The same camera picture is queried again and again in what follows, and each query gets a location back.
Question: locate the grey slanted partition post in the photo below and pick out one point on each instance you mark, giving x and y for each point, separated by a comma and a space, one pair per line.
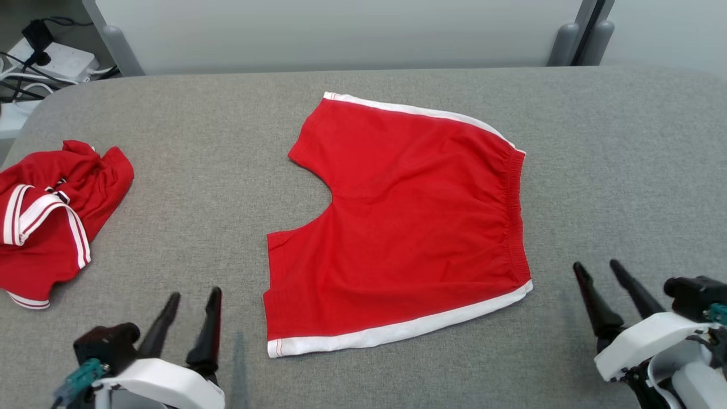
122, 54

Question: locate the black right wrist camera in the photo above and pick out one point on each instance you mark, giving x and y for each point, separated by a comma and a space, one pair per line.
696, 292

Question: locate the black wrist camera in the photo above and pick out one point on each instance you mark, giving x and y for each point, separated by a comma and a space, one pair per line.
696, 292
108, 346

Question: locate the red shorts with white bands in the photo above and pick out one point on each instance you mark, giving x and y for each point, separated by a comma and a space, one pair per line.
409, 227

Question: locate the black plug adapter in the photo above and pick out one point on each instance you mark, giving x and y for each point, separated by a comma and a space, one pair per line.
37, 40

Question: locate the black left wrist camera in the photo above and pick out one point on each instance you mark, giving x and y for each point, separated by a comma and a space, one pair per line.
108, 346

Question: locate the white partition panel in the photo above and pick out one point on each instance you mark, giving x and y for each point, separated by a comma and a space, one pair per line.
341, 28
670, 28

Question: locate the white power strip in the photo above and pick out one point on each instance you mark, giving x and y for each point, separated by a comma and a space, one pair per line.
62, 59

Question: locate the dark grey partition post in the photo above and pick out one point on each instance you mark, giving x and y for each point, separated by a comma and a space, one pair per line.
599, 42

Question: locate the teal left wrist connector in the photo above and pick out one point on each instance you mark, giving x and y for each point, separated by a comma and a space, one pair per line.
79, 380

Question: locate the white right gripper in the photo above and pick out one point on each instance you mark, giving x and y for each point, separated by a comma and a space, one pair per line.
647, 346

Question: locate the light grey partition post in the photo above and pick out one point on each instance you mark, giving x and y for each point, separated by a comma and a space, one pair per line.
563, 45

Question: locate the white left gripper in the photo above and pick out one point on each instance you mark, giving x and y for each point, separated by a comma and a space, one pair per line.
164, 386

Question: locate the red shirt with striped trim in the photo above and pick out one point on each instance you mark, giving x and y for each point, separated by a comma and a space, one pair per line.
85, 182

